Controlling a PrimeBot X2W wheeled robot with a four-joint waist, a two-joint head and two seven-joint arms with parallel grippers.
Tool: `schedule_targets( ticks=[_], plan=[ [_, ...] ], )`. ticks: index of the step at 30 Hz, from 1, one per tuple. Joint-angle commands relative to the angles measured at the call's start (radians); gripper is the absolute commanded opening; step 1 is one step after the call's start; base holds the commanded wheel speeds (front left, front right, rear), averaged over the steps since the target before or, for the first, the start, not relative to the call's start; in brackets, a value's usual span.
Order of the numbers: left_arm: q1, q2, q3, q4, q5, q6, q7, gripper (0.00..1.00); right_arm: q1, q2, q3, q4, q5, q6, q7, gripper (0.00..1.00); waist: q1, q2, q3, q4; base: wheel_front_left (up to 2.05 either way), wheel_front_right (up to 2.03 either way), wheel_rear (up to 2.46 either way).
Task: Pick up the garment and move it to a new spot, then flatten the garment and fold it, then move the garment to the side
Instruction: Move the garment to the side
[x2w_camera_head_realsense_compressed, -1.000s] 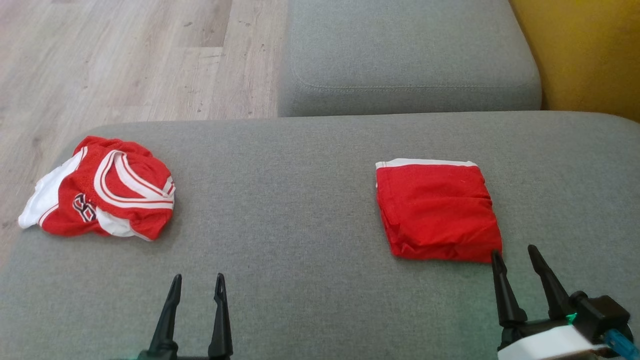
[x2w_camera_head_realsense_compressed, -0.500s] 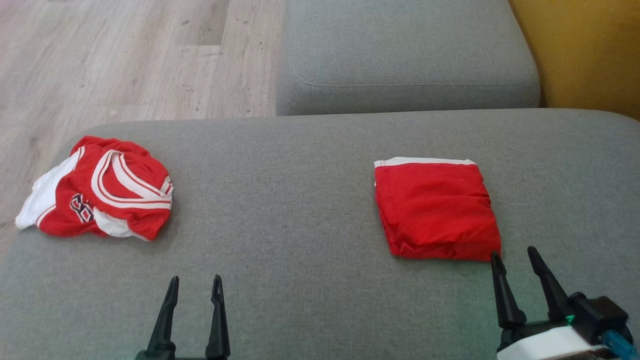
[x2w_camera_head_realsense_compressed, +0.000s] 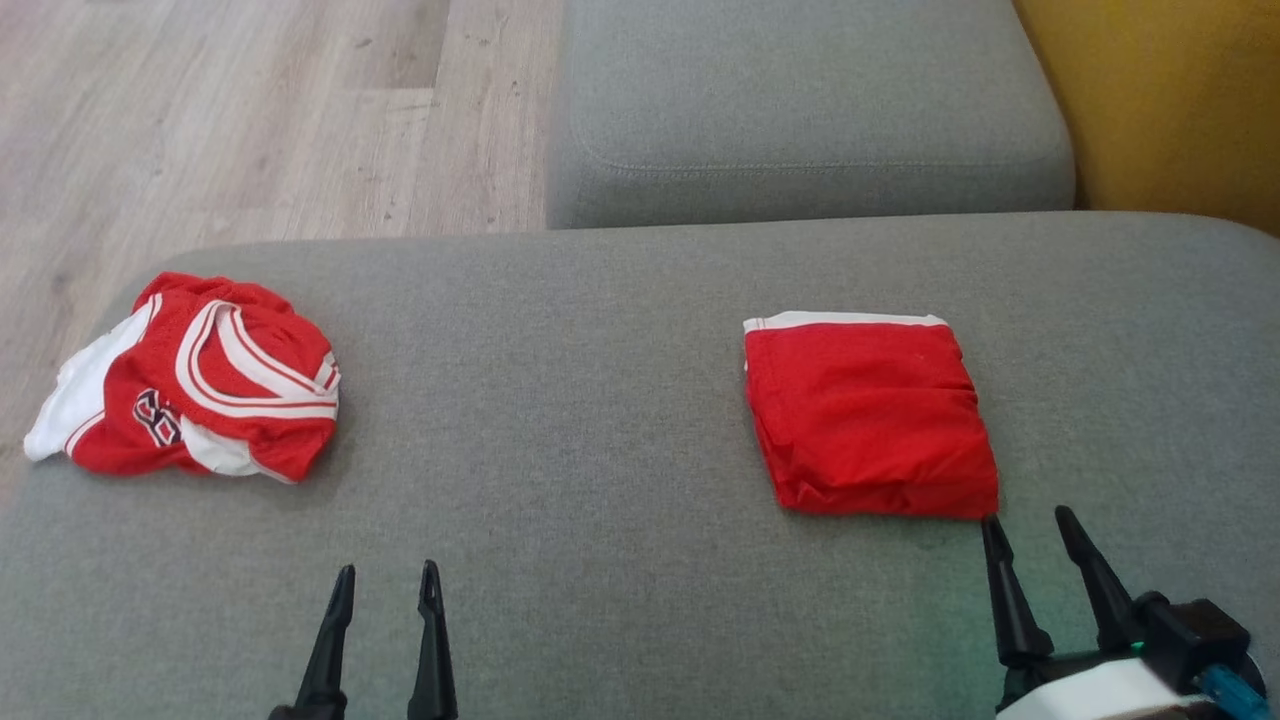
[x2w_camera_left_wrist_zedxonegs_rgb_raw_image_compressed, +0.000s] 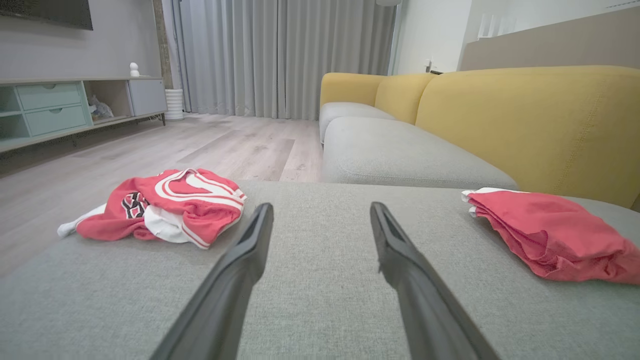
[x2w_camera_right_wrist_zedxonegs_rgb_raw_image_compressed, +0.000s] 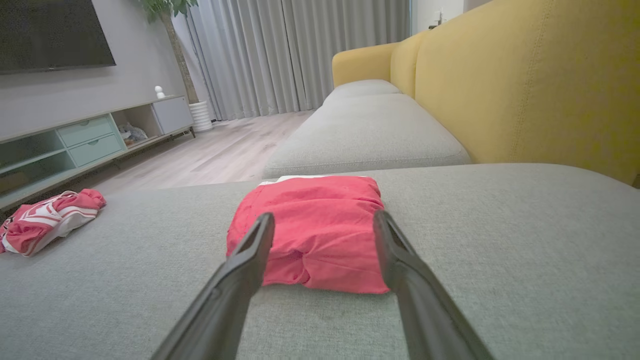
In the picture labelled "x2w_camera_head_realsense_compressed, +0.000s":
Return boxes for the large grey sofa seat cushion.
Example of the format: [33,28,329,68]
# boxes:
[0,210,1280,720]

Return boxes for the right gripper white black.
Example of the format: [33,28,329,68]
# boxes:
[980,505,1271,720]

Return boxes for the red jersey with white trim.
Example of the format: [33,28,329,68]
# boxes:
[24,271,342,485]

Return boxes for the red shorts with white stripe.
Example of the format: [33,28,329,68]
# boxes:
[742,310,1001,521]

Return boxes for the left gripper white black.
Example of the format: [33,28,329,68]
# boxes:
[268,560,459,720]

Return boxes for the black cable with blue plug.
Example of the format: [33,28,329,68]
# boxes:
[1198,662,1266,720]

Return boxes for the small grey sofa cushion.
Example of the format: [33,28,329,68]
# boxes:
[545,0,1077,231]

